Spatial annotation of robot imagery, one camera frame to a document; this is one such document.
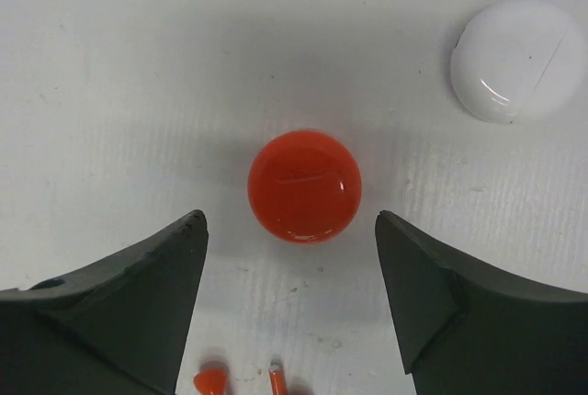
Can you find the red earbud charging case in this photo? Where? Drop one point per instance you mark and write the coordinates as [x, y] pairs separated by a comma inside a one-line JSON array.
[[304, 186]]

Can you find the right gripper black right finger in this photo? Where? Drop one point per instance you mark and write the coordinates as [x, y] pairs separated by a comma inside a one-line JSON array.
[[464, 326]]

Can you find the right red earbud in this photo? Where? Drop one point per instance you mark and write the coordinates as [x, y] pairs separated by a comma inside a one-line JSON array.
[[277, 379]]

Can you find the white earbud charging case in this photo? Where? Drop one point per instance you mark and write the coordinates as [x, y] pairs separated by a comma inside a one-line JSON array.
[[518, 60]]

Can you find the left red earbud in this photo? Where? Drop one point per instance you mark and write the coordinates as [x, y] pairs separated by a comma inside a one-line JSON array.
[[212, 379]]

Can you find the red earbud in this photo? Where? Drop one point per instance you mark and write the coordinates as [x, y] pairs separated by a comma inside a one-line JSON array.
[[212, 379], [277, 379]]

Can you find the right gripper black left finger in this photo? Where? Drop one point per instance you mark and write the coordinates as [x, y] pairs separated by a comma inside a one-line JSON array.
[[116, 326]]

